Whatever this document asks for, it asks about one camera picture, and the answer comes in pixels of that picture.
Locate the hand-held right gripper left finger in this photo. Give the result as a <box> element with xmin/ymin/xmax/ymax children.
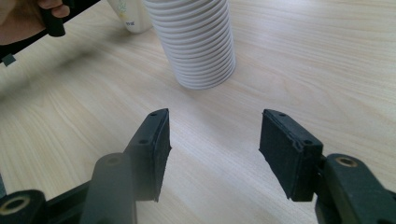
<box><xmin>123</xmin><ymin>107</ymin><xmax>173</xmax><ymax>203</ymax></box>

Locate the stack of white paper cups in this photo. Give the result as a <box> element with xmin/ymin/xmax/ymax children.
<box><xmin>142</xmin><ymin>0</ymin><xmax>237</xmax><ymax>91</ymax></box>

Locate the grey tape piece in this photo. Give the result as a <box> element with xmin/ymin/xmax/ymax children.
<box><xmin>1</xmin><ymin>52</ymin><xmax>17</xmax><ymax>67</ymax></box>

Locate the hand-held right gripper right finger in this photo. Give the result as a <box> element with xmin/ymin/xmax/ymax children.
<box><xmin>258</xmin><ymin>108</ymin><xmax>325</xmax><ymax>203</ymax></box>

